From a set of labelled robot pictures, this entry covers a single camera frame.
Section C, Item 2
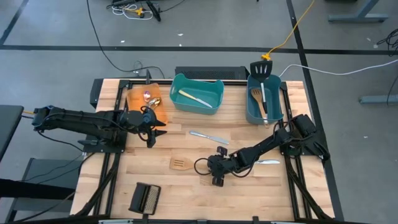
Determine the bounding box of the black right gripper cable loop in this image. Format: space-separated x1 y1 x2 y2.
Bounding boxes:
193 157 216 176

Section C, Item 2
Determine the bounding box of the teal green plastic bin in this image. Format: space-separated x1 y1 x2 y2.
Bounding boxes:
169 73 225 116

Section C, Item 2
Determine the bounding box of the black desk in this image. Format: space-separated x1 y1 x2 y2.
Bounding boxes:
0 105 25 162

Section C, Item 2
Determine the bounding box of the long black cable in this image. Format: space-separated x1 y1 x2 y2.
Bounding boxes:
86 0 166 79

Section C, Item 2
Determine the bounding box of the black slotted spatula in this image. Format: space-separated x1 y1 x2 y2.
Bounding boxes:
249 59 274 115

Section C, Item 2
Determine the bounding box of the silver pointed table knife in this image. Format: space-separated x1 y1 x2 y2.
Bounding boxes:
254 159 281 166

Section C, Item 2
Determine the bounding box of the knife with yellow handle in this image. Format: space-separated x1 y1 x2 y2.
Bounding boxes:
177 89 214 110

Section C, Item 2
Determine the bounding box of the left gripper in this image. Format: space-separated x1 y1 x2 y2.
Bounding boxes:
119 105 168 149

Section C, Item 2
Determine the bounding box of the wooden slotted spatula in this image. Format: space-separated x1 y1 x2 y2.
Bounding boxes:
169 156 215 172

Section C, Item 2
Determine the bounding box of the coiled white cable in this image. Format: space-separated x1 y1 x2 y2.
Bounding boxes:
111 3 154 21

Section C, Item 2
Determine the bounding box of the black cable bundle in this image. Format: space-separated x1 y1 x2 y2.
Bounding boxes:
375 27 398 57

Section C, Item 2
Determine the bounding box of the orange translucent plastic tray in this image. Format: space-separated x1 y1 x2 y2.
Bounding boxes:
125 82 169 126

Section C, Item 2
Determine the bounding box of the grey desk foot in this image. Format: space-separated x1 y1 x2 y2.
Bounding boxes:
358 94 398 105

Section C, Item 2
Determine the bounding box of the grey desk leg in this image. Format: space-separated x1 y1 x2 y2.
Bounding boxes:
328 0 390 23

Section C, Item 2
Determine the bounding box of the blue-grey plastic bin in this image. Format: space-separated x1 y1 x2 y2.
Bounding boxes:
245 73 285 126

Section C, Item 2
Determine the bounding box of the black mesh-front camera box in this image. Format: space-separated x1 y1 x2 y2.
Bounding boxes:
127 182 162 216

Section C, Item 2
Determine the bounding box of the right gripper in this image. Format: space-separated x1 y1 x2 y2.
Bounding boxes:
206 146 247 188

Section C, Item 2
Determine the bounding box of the black power strip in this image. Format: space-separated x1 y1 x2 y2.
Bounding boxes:
145 0 162 22

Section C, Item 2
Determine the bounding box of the yellow extension cable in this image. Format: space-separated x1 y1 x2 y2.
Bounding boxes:
260 0 317 62

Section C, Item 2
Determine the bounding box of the silver butter knife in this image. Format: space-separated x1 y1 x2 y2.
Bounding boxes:
188 130 230 146

